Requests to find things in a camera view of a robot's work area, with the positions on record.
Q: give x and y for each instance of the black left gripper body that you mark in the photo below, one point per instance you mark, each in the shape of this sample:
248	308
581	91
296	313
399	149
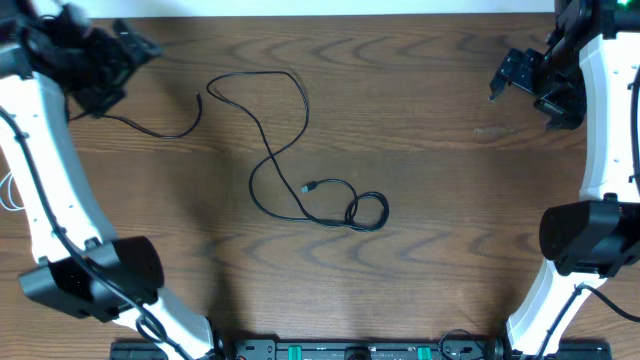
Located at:
116	62

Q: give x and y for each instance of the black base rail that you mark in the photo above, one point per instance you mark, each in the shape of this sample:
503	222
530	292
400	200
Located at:
452	347

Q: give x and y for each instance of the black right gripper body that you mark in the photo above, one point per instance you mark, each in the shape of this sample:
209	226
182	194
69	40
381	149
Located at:
562	86

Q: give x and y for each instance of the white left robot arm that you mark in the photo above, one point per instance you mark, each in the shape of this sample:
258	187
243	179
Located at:
83	268

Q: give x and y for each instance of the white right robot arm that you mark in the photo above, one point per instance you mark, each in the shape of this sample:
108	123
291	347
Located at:
588	77

